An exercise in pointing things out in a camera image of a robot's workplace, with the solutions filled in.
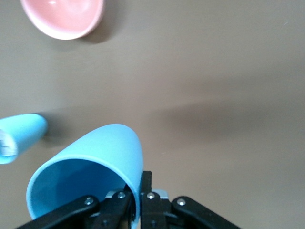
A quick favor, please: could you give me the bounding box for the blue plastic cup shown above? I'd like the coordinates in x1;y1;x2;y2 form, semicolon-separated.
0;114;49;165
26;123;144;229

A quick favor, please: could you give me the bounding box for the pink bowl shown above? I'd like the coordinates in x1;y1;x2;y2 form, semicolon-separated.
20;0;106;41

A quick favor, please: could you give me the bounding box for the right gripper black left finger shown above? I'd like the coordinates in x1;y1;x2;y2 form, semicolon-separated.
14;189;132;229

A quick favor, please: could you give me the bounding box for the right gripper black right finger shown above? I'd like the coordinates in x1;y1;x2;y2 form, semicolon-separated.
140;170;242;229

